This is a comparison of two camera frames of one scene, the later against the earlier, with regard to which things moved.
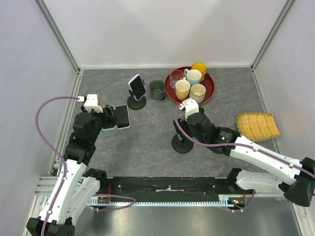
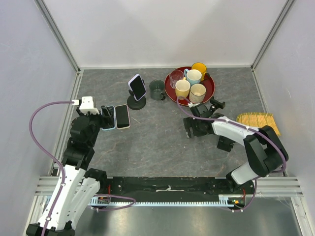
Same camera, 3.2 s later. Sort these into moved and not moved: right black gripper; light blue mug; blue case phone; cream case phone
Moved: right black gripper
Not moved: blue case phone; light blue mug; cream case phone
